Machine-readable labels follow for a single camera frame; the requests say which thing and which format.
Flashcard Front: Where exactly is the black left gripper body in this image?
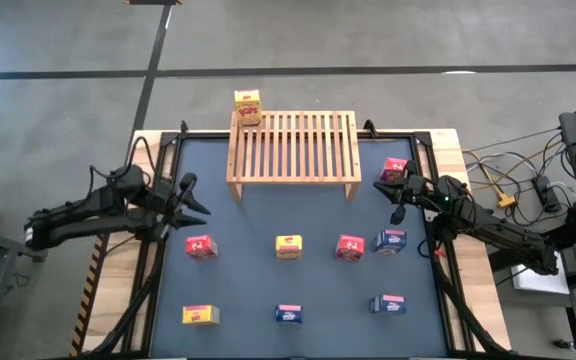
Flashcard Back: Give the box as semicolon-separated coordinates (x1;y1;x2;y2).
150;172;198;242

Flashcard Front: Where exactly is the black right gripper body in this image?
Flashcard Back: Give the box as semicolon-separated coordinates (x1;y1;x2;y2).
390;162;437;225

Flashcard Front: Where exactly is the red Froot Loops cereal box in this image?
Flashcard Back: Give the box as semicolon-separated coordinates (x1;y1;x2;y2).
335;234;366;263
184;234;219;260
378;156;409;186

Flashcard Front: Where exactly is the blue Frosted Flakes cereal box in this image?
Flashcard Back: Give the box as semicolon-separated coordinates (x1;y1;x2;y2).
369;294;408;315
374;228;409;256
274;303;304;325

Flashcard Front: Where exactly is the yellow Pops cereal box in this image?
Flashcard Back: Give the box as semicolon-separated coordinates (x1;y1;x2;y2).
274;234;304;261
181;304;221;327
233;89;263;128

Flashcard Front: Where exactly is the wooden slatted shelf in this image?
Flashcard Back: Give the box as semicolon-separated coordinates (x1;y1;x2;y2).
225;110;363;204

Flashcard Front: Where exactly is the blue-grey table mat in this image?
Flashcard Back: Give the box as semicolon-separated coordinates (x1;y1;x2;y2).
150;137;449;359

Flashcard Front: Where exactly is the yellow black hazard strip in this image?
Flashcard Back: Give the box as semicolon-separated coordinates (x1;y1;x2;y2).
70;234;112;357

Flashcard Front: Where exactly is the black power strip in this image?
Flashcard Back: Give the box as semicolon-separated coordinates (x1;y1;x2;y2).
532;174;563;214

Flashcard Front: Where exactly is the white sheet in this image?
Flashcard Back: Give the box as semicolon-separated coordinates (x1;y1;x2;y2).
510;252;572;296

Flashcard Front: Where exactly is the grey metal desk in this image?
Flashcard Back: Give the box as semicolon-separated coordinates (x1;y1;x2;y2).
0;224;49;360

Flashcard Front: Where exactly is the yellow cable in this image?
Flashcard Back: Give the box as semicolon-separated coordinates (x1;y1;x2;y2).
465;142;564;201

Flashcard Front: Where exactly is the black metal table frame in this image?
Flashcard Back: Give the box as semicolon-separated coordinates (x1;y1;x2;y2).
75;119;514;360

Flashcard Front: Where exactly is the beige cable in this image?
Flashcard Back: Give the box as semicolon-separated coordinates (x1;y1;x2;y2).
461;128;564;154

